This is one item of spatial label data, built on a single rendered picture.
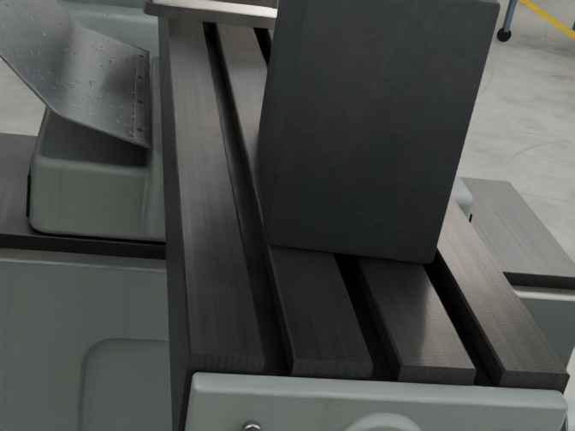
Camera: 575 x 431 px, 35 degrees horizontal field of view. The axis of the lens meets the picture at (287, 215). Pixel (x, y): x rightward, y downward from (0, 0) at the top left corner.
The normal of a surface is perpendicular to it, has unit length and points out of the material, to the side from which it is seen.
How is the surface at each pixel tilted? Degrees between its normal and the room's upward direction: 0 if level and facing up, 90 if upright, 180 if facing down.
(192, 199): 0
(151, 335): 90
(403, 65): 90
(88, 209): 90
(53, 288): 90
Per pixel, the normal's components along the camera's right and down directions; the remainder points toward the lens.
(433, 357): 0.16, -0.89
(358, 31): 0.04, 0.45
